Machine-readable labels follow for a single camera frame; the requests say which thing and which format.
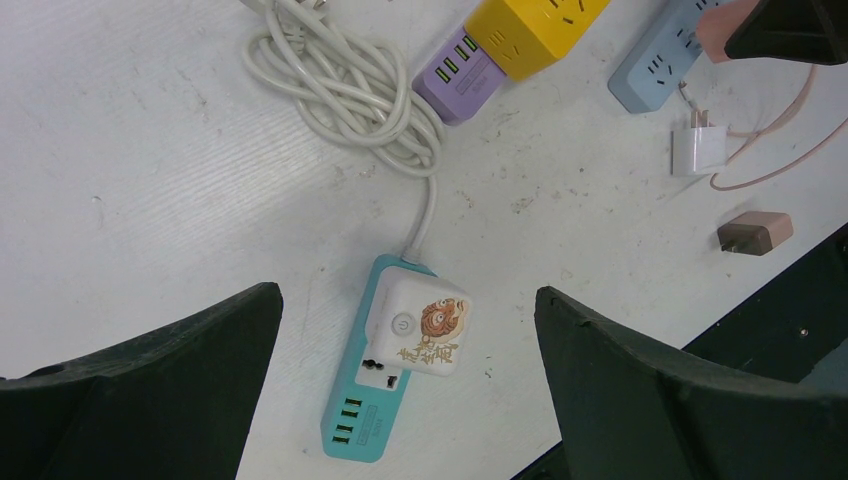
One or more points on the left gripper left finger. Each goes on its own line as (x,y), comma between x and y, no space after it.
(174,403)

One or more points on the teal power strip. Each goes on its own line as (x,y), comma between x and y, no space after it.
(364,400)

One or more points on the pink wall charger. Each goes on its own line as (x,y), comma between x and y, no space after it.
(718,24)

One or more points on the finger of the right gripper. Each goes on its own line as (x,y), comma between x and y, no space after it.
(806,31)

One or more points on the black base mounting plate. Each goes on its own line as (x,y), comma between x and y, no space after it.
(794,329)

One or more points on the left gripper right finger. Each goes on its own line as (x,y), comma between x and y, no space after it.
(631,407)

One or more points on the yellow cube socket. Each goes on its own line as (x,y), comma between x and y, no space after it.
(524,37)

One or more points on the small white wall charger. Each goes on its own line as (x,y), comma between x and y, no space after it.
(700,148)

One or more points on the light blue power strip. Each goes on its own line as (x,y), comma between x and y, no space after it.
(661,58)

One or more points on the purple power strip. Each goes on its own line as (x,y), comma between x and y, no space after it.
(459,79)

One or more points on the white cube socket adapter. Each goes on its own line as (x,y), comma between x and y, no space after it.
(417,322)

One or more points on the brown wall charger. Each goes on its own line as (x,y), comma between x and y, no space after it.
(755,233)

